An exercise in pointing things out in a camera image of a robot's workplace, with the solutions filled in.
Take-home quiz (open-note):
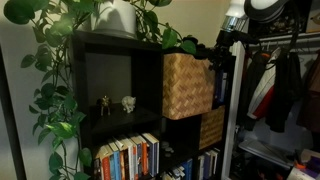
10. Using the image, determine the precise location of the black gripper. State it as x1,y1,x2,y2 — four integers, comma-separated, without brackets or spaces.
208,29,236,72

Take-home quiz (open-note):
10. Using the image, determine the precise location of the woven bamboo basket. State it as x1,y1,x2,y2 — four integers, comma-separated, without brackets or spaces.
162,52,217,121
199,105,227,150

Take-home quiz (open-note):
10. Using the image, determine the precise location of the black cube shelf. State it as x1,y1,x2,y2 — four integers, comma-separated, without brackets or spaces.
71,30,237,180

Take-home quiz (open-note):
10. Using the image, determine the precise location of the white book maroon band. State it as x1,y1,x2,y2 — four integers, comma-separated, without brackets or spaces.
221,72,229,103

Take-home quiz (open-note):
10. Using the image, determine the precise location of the blue circuits book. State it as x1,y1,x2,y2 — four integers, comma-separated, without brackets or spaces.
215,70,224,103

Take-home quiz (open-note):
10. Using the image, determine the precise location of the dark hanging garment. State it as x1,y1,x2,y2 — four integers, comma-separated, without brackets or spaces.
238,49,268,132

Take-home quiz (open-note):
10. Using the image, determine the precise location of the white red jacket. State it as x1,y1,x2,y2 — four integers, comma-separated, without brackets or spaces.
247,46,283,121

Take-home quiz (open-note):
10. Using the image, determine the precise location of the black jacket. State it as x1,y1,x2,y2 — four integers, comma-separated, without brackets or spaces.
265,46,303,134

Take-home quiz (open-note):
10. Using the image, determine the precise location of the dark storage box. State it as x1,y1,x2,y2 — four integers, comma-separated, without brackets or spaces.
249,3,314,38

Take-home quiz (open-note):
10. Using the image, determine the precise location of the closet hanging rod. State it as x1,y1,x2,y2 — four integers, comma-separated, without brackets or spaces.
258,39,320,51

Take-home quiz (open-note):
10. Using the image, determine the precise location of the brown coat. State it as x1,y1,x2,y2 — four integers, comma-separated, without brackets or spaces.
296,49,320,134

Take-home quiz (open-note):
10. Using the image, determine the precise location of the white elephant figurine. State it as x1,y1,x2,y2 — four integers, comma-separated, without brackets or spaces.
121,95,137,114

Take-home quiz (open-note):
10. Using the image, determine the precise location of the white closet board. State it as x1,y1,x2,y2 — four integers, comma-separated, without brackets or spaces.
238,139,296,170

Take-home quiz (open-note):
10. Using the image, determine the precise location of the row of books lower-right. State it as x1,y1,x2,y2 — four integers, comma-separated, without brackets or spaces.
198,148,222,180

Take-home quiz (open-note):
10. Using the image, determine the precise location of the white plant pot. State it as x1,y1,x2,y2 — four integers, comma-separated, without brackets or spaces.
90,0,138,39

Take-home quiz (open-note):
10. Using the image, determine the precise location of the blue paperback book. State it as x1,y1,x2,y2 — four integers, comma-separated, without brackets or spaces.
180,158,194,180

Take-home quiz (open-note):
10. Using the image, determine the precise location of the navy hardcover book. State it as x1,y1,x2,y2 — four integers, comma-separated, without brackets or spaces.
142,132,160,178

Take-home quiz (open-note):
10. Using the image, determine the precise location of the gold animal figurine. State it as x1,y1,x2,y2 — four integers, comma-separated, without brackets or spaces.
97,95,112,117

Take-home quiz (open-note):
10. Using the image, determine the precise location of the orange spine book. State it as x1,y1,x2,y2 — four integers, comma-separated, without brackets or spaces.
136,133,149,177

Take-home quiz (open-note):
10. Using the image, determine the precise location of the orange closet item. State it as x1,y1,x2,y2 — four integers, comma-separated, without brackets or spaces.
293,159,307,170

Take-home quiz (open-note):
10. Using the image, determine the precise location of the white spine book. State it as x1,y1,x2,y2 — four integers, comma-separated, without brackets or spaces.
118,135,135,180

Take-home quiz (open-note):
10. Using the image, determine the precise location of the purple closet item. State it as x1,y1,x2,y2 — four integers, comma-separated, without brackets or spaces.
304,155,320,174

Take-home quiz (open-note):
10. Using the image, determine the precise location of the blue spine book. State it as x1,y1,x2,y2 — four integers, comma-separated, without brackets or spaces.
107,141,121,180

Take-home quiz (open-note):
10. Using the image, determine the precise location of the red spine book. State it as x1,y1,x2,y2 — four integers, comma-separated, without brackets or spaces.
97,144,113,180

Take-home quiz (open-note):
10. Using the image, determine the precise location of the green pothos plant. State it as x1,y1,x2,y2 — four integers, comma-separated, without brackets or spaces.
3,0,199,180

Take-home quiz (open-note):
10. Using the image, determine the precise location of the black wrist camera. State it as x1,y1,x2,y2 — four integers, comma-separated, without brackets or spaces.
233,30,260,46

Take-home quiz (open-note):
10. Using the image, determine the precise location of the white door frame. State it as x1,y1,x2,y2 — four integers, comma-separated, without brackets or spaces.
220,41,252,180

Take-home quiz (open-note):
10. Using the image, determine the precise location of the dark vertical post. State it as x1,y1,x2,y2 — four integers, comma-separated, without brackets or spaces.
0,43,28,180

